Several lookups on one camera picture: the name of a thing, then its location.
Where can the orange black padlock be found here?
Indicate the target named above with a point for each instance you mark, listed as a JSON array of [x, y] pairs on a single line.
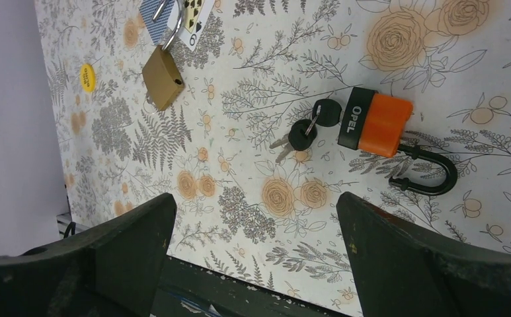
[[375, 122]]

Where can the black-headed keys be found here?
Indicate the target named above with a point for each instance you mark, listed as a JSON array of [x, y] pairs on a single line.
[[325, 113]]

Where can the face-up playing card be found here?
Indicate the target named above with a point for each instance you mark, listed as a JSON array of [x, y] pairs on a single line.
[[196, 13]]

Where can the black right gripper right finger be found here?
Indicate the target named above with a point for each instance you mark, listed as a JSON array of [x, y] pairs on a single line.
[[403, 269]]

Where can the yellow round token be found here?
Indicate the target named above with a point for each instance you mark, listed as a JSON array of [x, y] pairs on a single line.
[[87, 77]]

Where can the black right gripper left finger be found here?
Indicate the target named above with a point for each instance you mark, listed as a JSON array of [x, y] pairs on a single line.
[[112, 269]]

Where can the blue-backed playing card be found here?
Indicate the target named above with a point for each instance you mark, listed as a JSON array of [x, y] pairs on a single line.
[[162, 19]]

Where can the brass padlock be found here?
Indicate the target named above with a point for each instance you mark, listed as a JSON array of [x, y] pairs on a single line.
[[161, 76]]

